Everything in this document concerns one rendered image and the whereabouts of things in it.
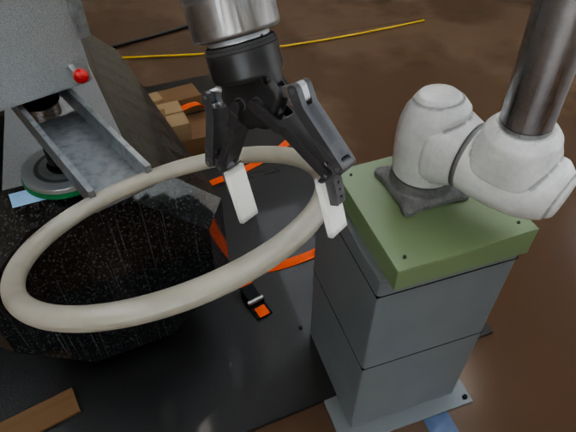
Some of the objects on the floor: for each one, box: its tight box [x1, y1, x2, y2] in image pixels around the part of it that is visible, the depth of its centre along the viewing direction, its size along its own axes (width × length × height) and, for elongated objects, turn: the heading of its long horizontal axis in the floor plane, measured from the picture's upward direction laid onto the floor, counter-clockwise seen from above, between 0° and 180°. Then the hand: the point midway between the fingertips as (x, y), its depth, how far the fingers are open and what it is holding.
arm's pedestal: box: [298, 208, 519, 432], centre depth 163 cm, size 50×50×80 cm
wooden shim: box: [0, 387, 81, 432], centre depth 173 cm, size 25×10×2 cm, turn 122°
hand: (288, 215), depth 59 cm, fingers open, 13 cm apart
